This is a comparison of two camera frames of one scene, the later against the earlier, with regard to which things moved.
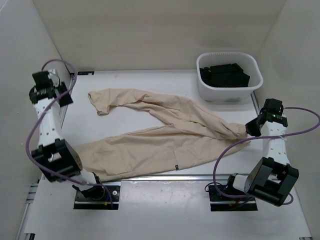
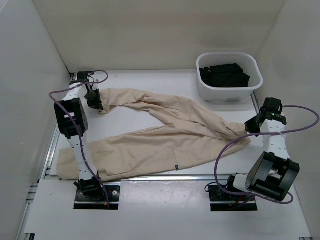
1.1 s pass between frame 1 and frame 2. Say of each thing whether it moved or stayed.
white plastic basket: stayed
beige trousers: stayed
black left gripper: moved
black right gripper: stayed
